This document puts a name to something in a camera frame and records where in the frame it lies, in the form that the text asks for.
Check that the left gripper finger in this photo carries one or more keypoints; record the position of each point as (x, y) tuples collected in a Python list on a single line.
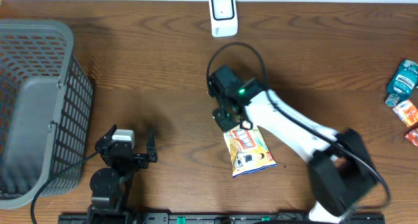
[(110, 133), (150, 145)]

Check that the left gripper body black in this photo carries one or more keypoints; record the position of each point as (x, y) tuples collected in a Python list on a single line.
[(139, 160)]

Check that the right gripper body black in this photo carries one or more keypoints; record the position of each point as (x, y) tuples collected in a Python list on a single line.
[(225, 117)]

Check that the yellow snack bag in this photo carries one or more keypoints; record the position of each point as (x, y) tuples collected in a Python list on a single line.
[(248, 150)]

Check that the blue mouthwash bottle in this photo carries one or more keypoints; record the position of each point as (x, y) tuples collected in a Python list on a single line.
[(402, 84)]

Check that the orange Kleenex tissue pack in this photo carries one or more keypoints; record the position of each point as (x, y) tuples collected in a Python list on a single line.
[(407, 112)]

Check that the red Top snack bar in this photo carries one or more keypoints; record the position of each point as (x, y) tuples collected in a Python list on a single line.
[(412, 136)]

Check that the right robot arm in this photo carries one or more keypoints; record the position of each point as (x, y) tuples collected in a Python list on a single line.
[(340, 168)]

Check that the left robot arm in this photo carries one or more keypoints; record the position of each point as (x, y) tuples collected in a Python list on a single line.
[(111, 185)]

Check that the white barcode scanner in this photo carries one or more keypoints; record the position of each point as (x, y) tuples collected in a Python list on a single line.
[(223, 18)]

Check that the grey plastic shopping basket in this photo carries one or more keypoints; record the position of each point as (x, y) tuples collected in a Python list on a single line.
[(46, 104)]

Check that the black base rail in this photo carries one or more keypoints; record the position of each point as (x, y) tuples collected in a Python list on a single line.
[(165, 218)]

